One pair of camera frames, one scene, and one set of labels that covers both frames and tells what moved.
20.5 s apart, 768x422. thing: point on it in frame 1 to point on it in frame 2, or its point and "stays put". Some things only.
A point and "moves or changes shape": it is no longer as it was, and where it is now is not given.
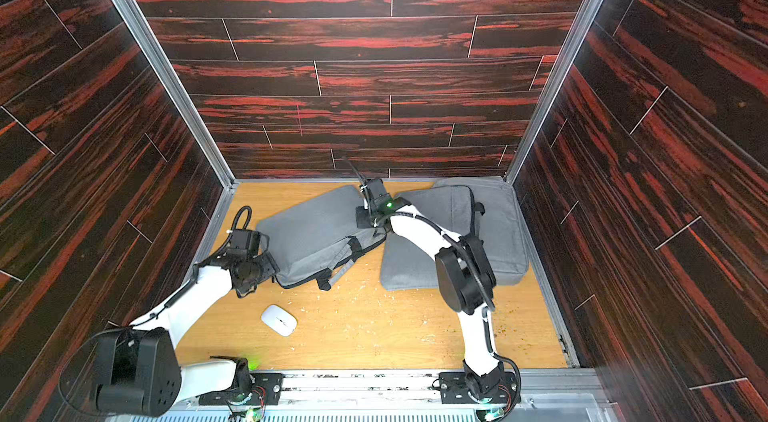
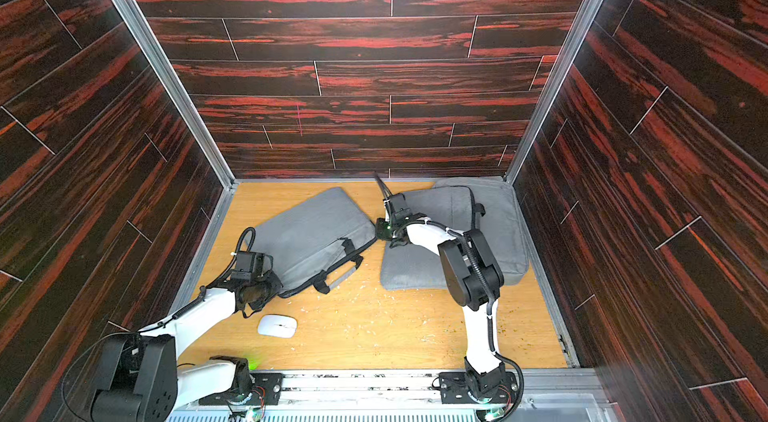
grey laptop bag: [406, 265] stays put
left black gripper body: [262, 270] to [267, 288]
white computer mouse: [279, 320] moves or changes shape
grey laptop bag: [318, 240] stays put
